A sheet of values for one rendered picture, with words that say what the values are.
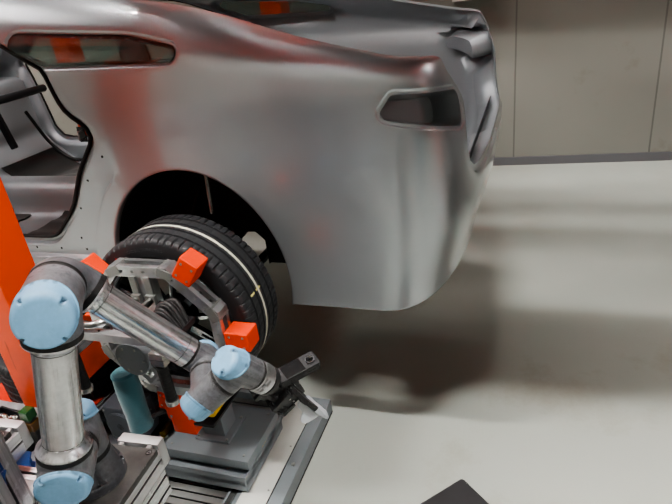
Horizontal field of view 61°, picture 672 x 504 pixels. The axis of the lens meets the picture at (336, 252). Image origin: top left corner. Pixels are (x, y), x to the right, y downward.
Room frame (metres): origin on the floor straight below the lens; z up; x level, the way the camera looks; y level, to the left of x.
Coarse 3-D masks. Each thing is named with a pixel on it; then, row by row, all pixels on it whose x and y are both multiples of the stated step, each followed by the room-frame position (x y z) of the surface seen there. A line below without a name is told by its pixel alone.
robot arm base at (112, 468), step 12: (108, 444) 1.10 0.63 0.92; (108, 456) 1.08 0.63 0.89; (120, 456) 1.13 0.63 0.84; (96, 468) 1.05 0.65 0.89; (108, 468) 1.06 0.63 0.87; (120, 468) 1.08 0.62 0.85; (96, 480) 1.04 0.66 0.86; (108, 480) 1.05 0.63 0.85; (120, 480) 1.07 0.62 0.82; (96, 492) 1.02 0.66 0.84; (108, 492) 1.04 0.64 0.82
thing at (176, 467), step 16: (160, 432) 1.95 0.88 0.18; (272, 432) 1.88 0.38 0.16; (176, 464) 1.78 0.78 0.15; (192, 464) 1.77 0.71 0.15; (208, 464) 1.76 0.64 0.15; (256, 464) 1.73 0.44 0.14; (192, 480) 1.73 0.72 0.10; (208, 480) 1.70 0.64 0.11; (224, 480) 1.67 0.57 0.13; (240, 480) 1.64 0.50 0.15
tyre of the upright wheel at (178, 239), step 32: (160, 224) 1.89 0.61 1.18; (192, 224) 1.88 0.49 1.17; (128, 256) 1.80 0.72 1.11; (160, 256) 1.75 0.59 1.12; (224, 256) 1.76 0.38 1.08; (256, 256) 1.86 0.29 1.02; (224, 288) 1.67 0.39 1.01; (256, 288) 1.75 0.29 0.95; (256, 320) 1.69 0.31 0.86; (256, 352) 1.70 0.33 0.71
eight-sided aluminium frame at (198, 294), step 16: (112, 272) 1.72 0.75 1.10; (128, 272) 1.70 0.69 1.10; (144, 272) 1.69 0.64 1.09; (160, 272) 1.65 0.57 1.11; (176, 288) 1.64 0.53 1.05; (192, 288) 1.63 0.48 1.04; (208, 304) 1.60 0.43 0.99; (224, 304) 1.64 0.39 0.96; (224, 320) 1.63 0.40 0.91; (112, 352) 1.77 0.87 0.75; (144, 384) 1.73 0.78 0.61; (160, 384) 1.71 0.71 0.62; (176, 384) 1.70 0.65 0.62
